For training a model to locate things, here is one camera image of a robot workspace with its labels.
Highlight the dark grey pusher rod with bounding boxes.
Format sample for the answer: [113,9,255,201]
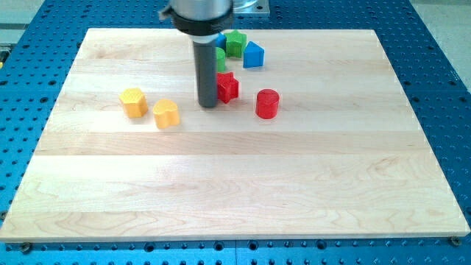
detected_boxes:
[193,40,218,108]

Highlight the red star block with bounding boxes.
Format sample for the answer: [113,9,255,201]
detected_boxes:
[217,72,239,104]

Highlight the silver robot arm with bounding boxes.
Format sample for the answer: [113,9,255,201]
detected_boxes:
[158,0,233,108]

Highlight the green star block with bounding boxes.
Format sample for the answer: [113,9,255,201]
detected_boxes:
[224,29,247,58]

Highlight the green cylinder block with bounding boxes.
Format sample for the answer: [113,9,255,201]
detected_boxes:
[216,47,226,73]

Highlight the blue block behind rod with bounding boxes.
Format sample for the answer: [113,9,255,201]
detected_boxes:
[216,33,227,51]

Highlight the blue triangular block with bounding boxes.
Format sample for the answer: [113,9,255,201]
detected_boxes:
[243,41,265,68]

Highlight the yellow heart block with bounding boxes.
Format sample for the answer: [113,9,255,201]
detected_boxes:
[152,99,180,129]

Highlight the red cylinder block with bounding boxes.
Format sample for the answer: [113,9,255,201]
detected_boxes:
[255,88,280,119]

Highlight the yellow pentagon block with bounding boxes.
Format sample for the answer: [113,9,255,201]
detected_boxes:
[118,88,148,119]

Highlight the wooden board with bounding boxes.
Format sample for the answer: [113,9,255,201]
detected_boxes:
[1,28,470,242]

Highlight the silver mounting bracket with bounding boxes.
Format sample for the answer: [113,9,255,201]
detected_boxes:
[233,0,270,18]

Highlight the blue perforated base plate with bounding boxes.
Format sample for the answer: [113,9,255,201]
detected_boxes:
[1,1,470,264]

